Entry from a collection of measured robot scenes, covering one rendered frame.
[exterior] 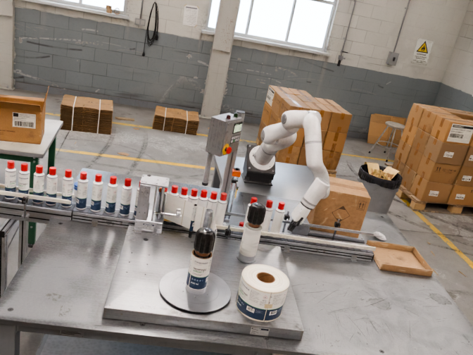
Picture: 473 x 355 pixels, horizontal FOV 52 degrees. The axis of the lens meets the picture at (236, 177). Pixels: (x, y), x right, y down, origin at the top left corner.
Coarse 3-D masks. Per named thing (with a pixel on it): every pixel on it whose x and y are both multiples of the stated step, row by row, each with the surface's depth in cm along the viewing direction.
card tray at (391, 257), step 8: (368, 240) 288; (376, 248) 289; (384, 248) 291; (392, 248) 291; (400, 248) 292; (408, 248) 292; (376, 256) 279; (384, 256) 281; (392, 256) 283; (400, 256) 284; (408, 256) 287; (416, 256) 288; (384, 264) 265; (392, 264) 274; (400, 264) 276; (408, 264) 278; (416, 264) 279; (424, 264) 277; (400, 272) 268; (408, 272) 268; (416, 272) 268; (424, 272) 268; (432, 272) 269
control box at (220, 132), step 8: (216, 120) 244; (224, 120) 242; (232, 120) 246; (240, 120) 252; (216, 128) 245; (224, 128) 243; (232, 128) 248; (208, 136) 249; (216, 136) 246; (224, 136) 244; (232, 136) 251; (208, 144) 250; (216, 144) 248; (224, 144) 246; (232, 144) 254; (208, 152) 251; (216, 152) 249; (224, 152) 249
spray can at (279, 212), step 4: (280, 204) 260; (284, 204) 260; (276, 208) 262; (280, 208) 260; (276, 212) 261; (280, 212) 260; (284, 212) 262; (276, 216) 262; (280, 216) 261; (276, 220) 262; (280, 220) 262; (272, 224) 264; (276, 224) 263; (280, 224) 263; (272, 228) 265; (276, 228) 264; (280, 228) 265; (276, 232) 265
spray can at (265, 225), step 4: (268, 200) 260; (268, 204) 259; (268, 208) 260; (272, 208) 261; (268, 212) 260; (268, 216) 261; (264, 220) 262; (268, 220) 262; (264, 224) 262; (268, 224) 263; (264, 228) 263; (264, 236) 265
